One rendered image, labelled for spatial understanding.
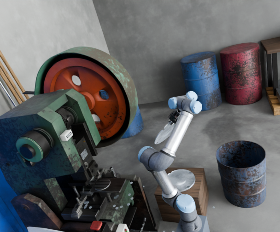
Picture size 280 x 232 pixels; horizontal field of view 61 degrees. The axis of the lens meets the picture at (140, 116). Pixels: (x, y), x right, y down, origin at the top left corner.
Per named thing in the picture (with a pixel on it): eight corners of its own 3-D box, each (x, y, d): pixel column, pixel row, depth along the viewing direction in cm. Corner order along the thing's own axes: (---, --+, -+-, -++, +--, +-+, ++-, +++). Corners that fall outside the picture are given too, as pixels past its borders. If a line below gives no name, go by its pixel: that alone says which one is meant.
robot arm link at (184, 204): (188, 224, 155) (184, 210, 150) (174, 213, 166) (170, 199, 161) (201, 213, 160) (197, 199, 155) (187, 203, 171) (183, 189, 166)
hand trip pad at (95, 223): (106, 229, 153) (102, 220, 150) (102, 237, 148) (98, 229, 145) (96, 228, 156) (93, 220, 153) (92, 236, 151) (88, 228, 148)
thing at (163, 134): (183, 121, 204) (182, 120, 204) (177, 115, 177) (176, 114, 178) (160, 145, 207) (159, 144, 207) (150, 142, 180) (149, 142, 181)
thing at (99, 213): (121, 177, 203) (119, 172, 200) (98, 222, 165) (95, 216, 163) (91, 177, 214) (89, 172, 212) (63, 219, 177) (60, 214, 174)
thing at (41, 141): (62, 155, 148) (47, 124, 139) (51, 167, 138) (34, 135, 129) (35, 156, 156) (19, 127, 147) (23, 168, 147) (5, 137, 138)
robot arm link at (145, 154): (177, 214, 166) (145, 161, 140) (164, 203, 178) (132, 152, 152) (189, 201, 170) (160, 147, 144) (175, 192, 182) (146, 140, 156)
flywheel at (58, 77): (47, 96, 224) (109, 142, 228) (33, 106, 207) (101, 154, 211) (75, 31, 185) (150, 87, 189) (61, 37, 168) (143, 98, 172)
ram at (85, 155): (102, 166, 181) (88, 133, 169) (93, 180, 169) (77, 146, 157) (83, 167, 188) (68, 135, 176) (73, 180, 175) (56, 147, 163)
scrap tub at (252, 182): (265, 177, 244) (262, 138, 224) (272, 211, 209) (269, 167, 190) (222, 178, 260) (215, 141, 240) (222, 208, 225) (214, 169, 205)
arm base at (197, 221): (204, 217, 169) (201, 207, 165) (199, 235, 157) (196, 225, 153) (183, 213, 176) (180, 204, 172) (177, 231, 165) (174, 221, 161)
